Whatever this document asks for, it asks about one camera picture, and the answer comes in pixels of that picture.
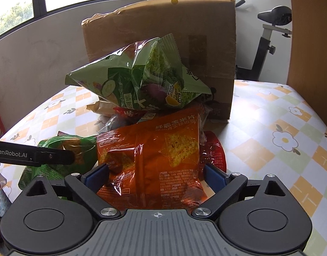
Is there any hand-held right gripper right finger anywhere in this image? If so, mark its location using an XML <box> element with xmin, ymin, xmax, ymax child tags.
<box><xmin>193</xmin><ymin>163</ymin><xmax>289</xmax><ymax>222</ymax></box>

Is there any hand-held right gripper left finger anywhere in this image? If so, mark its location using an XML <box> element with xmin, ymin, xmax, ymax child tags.
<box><xmin>27</xmin><ymin>163</ymin><xmax>121</xmax><ymax>222</ymax></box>

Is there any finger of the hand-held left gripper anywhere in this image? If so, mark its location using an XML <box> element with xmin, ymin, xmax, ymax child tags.
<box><xmin>37</xmin><ymin>147</ymin><xmax>75</xmax><ymax>167</ymax></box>

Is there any dark green snack bag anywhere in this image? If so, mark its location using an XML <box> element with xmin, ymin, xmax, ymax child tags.
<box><xmin>18</xmin><ymin>131</ymin><xmax>98</xmax><ymax>199</ymax></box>

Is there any orange corn chip bag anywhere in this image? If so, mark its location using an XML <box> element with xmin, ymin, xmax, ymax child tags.
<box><xmin>96</xmin><ymin>104</ymin><xmax>209</xmax><ymax>210</ymax></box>

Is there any tan and orange biscuit packet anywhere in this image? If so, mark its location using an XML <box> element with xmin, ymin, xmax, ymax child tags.
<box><xmin>86</xmin><ymin>101</ymin><xmax>118</xmax><ymax>116</ymax></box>

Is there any brown cardboard box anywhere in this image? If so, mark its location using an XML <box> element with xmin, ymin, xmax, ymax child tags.
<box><xmin>81</xmin><ymin>0</ymin><xmax>237</xmax><ymax>120</ymax></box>

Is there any red snack bag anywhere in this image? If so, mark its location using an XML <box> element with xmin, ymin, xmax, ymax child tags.
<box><xmin>199</xmin><ymin>131</ymin><xmax>227</xmax><ymax>174</ymax></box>

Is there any grey foil snack packet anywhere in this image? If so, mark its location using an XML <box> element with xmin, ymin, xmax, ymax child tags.
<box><xmin>98</xmin><ymin>113</ymin><xmax>132</xmax><ymax>135</ymax></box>

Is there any floral checked bed sheet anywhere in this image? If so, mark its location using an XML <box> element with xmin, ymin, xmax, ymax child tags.
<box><xmin>0</xmin><ymin>80</ymin><xmax>327</xmax><ymax>246</ymax></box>

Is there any light green vegetable snack bag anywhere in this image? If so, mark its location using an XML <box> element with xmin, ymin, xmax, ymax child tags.
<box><xmin>65</xmin><ymin>33</ymin><xmax>211</xmax><ymax>112</ymax></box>

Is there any wooden panel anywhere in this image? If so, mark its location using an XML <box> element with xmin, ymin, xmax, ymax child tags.
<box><xmin>286</xmin><ymin>0</ymin><xmax>327</xmax><ymax>136</ymax></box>

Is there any black exercise bike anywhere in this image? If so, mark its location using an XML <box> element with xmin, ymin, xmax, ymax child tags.
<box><xmin>158</xmin><ymin>0</ymin><xmax>293</xmax><ymax>82</ymax></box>

